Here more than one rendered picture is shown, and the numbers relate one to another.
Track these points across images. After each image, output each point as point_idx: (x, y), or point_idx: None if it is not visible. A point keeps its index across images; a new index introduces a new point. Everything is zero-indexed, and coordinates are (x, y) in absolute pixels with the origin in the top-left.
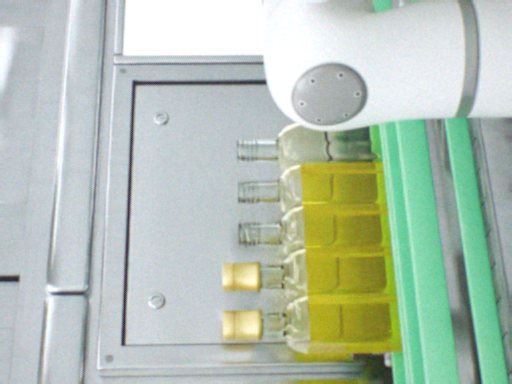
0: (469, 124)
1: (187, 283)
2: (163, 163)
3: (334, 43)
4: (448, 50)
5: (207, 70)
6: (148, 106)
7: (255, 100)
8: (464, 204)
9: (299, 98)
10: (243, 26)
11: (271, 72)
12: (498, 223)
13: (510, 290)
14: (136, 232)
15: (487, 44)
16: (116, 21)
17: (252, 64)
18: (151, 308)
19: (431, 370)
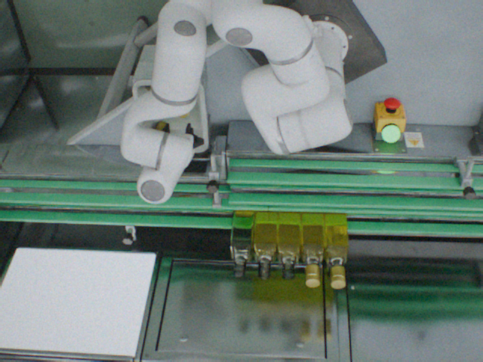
0: None
1: (290, 328)
2: (214, 337)
3: (337, 97)
4: (334, 75)
5: (155, 311)
6: (173, 344)
7: (179, 291)
8: (306, 164)
9: (350, 120)
10: (127, 292)
11: (338, 127)
12: (318, 152)
13: (349, 153)
14: (257, 352)
15: (332, 66)
16: (108, 358)
17: (155, 289)
18: (304, 345)
19: (382, 182)
